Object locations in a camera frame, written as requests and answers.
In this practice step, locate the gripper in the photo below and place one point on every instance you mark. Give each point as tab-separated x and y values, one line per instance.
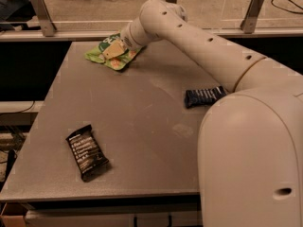
126	39

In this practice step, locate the green rice chip bag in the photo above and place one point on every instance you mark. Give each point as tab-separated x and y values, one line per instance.
117	63

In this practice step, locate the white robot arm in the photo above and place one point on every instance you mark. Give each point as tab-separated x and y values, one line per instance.
250	144

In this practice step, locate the black rxbar chocolate bar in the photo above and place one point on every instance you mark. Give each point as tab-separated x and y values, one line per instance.
87	152

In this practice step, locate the clear glass barrier panel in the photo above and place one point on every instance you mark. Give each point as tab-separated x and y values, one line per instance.
209	14

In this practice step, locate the dark blue snack bar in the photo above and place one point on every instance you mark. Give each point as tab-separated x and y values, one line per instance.
201	97

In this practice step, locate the cardboard box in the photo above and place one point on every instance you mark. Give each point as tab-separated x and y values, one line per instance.
13	215

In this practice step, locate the left metal bracket post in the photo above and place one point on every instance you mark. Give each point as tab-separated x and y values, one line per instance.
47	27

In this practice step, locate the right metal bracket post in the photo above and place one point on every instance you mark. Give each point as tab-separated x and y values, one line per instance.
249	22

